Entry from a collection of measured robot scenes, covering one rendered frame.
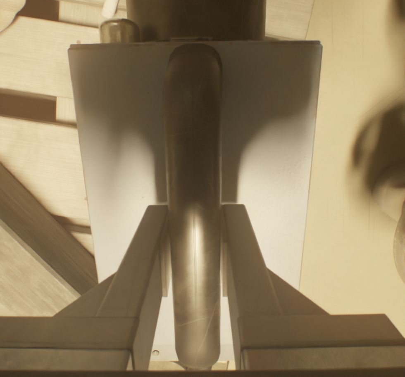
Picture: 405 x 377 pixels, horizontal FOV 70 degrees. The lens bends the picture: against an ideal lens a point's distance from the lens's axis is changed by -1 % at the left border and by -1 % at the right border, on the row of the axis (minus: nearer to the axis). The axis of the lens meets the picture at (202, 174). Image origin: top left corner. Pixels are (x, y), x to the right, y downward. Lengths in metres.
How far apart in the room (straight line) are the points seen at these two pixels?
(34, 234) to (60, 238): 0.05
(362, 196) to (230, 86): 0.55
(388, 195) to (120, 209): 0.53
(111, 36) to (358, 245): 0.66
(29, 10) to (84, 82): 0.50
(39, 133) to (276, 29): 0.37
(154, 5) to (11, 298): 0.45
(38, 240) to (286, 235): 0.37
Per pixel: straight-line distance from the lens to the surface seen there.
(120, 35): 0.19
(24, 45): 0.50
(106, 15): 0.45
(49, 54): 0.49
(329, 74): 0.61
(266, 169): 0.18
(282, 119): 0.17
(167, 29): 0.19
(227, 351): 0.33
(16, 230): 0.48
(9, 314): 0.66
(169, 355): 0.34
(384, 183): 0.66
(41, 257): 0.47
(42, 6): 0.66
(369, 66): 0.64
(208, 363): 0.18
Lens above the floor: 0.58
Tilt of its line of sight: 73 degrees down
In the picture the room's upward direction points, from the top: 179 degrees counter-clockwise
